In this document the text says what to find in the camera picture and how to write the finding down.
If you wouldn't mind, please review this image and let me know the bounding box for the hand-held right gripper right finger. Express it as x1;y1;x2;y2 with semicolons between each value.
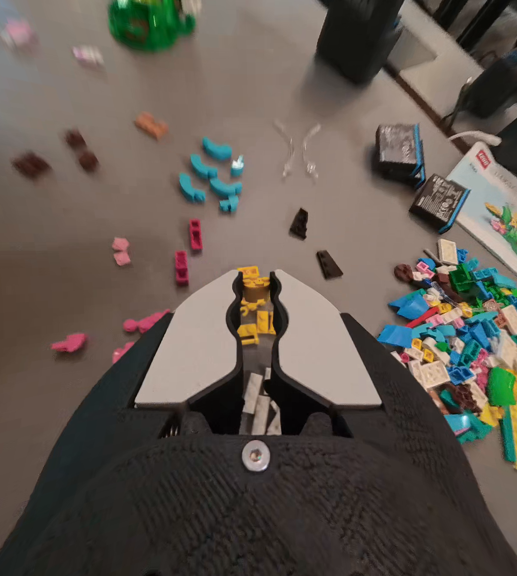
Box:
262;269;383;436

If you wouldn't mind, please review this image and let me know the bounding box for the white cable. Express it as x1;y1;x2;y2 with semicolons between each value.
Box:
447;130;502;147

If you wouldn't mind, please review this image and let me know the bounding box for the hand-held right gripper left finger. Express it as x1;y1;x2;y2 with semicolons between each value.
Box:
134;270;245;436

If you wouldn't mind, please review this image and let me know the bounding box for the lego instruction booklet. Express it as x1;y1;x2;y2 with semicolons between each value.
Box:
446;142;517;300

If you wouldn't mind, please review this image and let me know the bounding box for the pile of yellow lego pieces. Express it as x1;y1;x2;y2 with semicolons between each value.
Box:
236;265;278;346

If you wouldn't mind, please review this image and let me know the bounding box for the black camera battery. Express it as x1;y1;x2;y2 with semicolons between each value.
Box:
409;174;471;235
372;123;426;187

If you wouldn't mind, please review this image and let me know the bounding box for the pile of mixed lego pieces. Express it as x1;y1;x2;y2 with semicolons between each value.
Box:
377;238;517;473

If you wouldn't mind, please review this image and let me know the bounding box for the bright pink lego piece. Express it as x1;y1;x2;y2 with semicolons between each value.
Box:
51;333;89;353

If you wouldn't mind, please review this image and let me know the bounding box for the pile of white lego pieces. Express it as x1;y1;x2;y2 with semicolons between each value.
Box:
240;367;281;435

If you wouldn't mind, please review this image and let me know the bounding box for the cluster of teal curved bricks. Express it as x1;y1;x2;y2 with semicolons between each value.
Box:
178;136;245;213

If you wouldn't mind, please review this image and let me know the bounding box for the black cable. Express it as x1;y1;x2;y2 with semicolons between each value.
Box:
440;76;473;129

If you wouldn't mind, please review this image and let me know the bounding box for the bright pink lego cluster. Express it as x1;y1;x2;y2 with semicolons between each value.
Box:
112;308;171;364

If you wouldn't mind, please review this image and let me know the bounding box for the clear lego stem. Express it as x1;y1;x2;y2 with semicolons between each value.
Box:
301;122;322;178
274;119;296;181

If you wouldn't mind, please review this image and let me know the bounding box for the lego flower model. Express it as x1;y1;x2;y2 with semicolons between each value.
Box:
107;0;196;52

